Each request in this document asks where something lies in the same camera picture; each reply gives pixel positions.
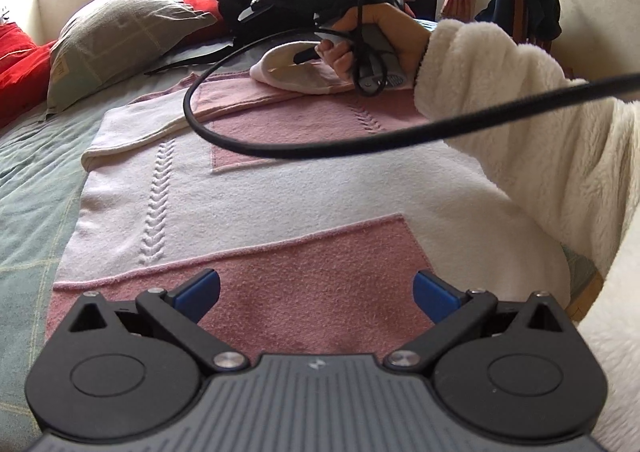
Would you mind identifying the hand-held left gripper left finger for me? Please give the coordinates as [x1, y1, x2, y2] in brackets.
[70, 268, 251, 374]

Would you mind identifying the person's right forearm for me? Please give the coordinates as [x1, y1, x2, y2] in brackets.
[414, 19, 640, 283]

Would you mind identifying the person's right hand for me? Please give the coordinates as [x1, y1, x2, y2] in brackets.
[320, 3, 433, 82]

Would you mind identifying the grey green plaid pillow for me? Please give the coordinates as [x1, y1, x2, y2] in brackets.
[46, 0, 219, 120]

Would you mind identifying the pink and white sweater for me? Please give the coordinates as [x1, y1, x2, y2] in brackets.
[47, 29, 573, 368]

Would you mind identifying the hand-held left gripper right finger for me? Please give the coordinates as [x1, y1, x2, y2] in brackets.
[384, 270, 568, 374]

